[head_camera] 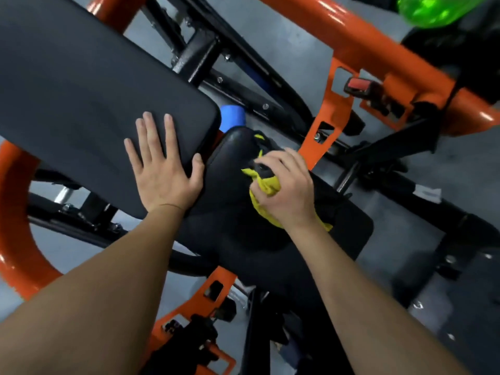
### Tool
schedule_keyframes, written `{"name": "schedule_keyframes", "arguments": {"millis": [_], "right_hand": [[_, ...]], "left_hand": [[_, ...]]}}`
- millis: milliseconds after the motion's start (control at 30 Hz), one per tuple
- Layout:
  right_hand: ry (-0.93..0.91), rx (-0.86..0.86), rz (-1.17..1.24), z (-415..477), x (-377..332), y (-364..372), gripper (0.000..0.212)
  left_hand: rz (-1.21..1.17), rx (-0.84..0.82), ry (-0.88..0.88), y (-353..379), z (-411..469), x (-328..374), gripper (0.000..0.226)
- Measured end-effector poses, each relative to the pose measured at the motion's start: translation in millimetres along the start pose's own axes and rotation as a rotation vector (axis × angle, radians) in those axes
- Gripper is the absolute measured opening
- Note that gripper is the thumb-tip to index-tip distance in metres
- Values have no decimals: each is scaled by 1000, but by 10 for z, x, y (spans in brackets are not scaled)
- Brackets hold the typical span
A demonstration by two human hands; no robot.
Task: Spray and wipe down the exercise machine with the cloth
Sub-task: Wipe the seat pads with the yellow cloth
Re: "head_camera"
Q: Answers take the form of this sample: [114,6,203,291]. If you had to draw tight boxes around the person's left forearm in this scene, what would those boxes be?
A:
[0,204,186,375]

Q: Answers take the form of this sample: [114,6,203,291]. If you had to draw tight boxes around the person's left hand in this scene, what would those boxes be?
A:
[124,111,205,213]

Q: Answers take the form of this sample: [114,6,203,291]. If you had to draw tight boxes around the green translucent bottle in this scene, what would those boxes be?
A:
[397,0,490,29]

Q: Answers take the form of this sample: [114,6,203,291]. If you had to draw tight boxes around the blue foam roller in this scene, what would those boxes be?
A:
[219,105,247,133]

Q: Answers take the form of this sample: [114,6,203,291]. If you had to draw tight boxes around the black steel machine frame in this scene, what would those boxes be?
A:
[27,0,500,375]

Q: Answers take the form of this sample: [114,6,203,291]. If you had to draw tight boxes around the person's right forearm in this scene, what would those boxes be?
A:
[284,218,474,375]

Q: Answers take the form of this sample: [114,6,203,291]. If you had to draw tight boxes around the black padded roller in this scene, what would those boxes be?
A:
[401,11,500,106]

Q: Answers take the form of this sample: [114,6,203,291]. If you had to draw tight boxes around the red and black buckle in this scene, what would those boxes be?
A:
[343,77,386,103]

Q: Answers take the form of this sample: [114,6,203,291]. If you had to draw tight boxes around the yellow cleaning cloth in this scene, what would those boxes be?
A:
[241,133,334,233]

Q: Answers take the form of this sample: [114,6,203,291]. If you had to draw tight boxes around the black padded backrest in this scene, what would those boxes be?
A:
[0,0,222,220]

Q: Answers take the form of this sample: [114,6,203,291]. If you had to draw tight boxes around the orange steel machine frame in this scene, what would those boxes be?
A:
[0,0,500,375]

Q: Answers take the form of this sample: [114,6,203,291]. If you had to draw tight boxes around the person's right hand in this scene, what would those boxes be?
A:
[249,147,316,232]

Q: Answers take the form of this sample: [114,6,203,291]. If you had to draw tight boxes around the white label sticker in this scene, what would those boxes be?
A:
[413,184,443,204]

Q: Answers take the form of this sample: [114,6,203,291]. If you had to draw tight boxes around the black padded seat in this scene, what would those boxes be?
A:
[175,126,375,311]

